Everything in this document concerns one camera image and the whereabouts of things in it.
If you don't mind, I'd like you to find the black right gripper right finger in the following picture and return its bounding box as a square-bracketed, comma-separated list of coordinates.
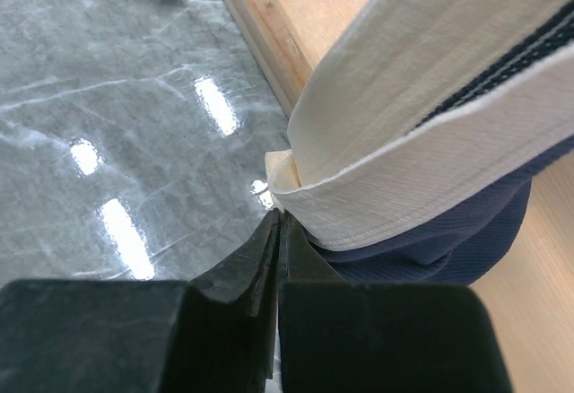
[278, 214, 511, 393]

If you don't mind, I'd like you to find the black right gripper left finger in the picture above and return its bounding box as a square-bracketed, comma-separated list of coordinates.
[1, 210, 280, 392]

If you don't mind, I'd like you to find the navy blue underwear beige waistband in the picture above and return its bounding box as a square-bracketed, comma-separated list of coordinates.
[265, 0, 573, 284]

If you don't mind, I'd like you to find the wooden hanger stand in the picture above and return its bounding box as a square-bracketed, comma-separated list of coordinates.
[225, 0, 573, 392]

